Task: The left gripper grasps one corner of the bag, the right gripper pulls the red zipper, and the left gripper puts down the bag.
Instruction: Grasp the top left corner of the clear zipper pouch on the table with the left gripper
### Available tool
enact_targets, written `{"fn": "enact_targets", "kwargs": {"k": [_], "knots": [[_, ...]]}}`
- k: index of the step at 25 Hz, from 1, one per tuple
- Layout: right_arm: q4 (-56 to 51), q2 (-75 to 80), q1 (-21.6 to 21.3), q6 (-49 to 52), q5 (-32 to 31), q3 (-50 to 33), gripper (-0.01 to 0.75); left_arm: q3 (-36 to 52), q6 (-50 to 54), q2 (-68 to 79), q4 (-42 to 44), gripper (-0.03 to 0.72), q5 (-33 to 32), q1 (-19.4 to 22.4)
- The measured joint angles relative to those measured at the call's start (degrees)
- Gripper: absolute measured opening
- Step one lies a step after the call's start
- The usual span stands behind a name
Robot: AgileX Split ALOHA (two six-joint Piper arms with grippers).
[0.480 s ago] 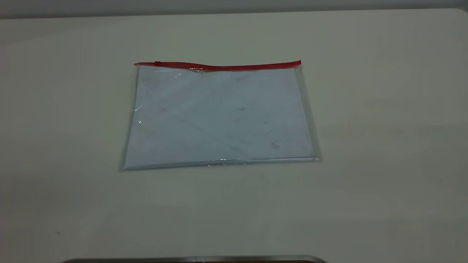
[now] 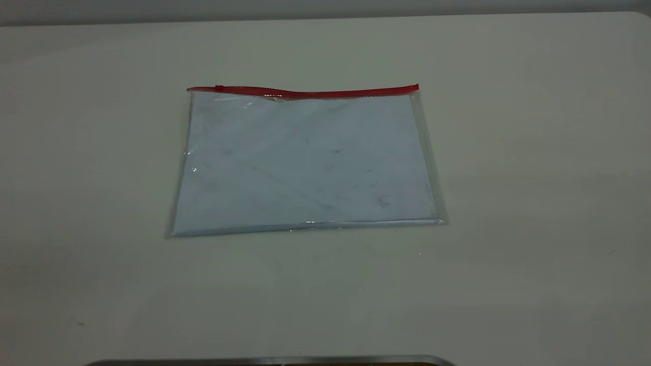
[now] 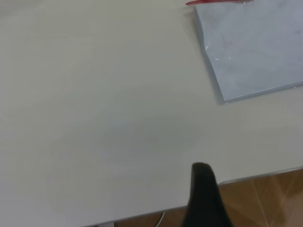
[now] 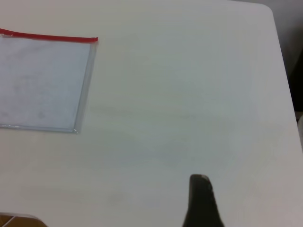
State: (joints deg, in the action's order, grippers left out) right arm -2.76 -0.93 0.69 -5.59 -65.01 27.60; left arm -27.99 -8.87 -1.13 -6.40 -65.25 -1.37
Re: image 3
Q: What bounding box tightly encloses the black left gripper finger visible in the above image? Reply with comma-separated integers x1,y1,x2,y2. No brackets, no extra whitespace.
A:
181,162,234,227

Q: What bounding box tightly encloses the white cable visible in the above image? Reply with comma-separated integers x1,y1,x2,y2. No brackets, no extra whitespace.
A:
155,212,166,227

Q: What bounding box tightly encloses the clear plastic red-zip bag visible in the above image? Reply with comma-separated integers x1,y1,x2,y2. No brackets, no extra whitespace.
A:
185,0,303,106

